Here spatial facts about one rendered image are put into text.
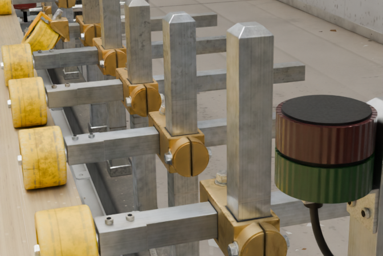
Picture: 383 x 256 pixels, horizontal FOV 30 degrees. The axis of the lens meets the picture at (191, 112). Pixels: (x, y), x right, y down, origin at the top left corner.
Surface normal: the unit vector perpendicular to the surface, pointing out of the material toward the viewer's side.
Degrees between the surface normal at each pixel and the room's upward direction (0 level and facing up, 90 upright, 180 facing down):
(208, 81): 90
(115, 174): 90
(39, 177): 104
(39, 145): 42
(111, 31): 90
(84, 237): 50
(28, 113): 96
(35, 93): 57
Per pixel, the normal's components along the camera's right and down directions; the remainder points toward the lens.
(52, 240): 0.21, -0.37
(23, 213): -0.02, -0.95
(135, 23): 0.29, 0.31
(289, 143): -0.80, 0.21
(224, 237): -0.96, 0.11
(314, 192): -0.34, 0.31
